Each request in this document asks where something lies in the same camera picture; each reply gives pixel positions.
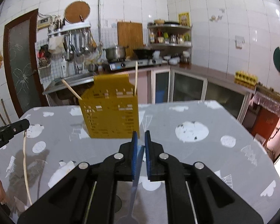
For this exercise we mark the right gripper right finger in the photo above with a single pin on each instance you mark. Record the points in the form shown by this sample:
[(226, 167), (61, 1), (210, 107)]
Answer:
[(194, 193)]

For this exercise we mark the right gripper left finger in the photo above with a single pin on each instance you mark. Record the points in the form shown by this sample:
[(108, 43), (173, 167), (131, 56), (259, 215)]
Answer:
[(87, 193)]

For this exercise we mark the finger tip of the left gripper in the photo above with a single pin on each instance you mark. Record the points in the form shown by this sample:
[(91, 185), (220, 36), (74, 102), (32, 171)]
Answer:
[(7, 132)]

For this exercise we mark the blue handled metal utensil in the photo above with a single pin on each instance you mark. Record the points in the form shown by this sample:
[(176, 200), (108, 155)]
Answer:
[(129, 218)]

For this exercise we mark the wooden chopstick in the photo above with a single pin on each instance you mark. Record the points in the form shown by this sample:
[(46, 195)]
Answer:
[(25, 168)]

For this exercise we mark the dark wooden glass door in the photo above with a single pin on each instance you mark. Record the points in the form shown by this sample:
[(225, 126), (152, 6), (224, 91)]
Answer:
[(20, 63)]

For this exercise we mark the chopstick leaning left in holder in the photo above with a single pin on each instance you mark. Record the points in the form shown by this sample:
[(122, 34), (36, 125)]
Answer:
[(70, 88)]

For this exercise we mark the yellow perforated utensil holder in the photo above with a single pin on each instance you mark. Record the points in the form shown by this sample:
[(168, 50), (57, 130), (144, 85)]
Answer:
[(110, 108)]

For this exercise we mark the steel sink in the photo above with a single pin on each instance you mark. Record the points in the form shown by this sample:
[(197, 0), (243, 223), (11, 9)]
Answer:
[(75, 80)]

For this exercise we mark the white base cabinets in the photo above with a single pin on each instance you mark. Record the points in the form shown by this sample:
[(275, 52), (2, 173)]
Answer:
[(162, 84)]

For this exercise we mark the yellow egg carton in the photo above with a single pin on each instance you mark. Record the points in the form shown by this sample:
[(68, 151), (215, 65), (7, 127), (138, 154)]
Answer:
[(245, 78)]

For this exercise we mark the gas stove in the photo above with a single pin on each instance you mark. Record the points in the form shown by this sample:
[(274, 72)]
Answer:
[(128, 64)]

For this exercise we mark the upright chopstick in holder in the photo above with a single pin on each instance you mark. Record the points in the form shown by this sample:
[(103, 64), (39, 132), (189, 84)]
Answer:
[(136, 78)]

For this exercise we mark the steel cooking pot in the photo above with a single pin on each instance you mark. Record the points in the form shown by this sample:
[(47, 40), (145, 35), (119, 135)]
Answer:
[(115, 53)]

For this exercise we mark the round wooden lid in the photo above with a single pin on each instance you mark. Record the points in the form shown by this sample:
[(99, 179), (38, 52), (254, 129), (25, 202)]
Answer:
[(77, 11)]

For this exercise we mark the black wok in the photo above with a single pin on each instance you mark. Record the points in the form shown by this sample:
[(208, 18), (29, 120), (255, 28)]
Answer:
[(144, 53)]

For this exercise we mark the steel corner shelf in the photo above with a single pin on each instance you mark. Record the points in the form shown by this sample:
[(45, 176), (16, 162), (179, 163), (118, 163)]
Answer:
[(170, 39)]

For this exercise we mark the rectangular wooden cutting board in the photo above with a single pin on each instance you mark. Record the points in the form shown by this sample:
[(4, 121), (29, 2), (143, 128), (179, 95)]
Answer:
[(130, 36)]

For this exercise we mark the wall utensil rack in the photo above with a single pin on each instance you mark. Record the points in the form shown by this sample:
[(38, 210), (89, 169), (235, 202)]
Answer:
[(78, 40)]

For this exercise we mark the white wall socket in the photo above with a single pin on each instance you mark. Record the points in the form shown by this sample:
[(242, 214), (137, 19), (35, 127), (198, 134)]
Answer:
[(239, 42)]

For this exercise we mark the yellow wall poster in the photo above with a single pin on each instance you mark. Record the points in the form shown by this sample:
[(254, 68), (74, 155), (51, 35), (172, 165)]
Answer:
[(184, 19)]

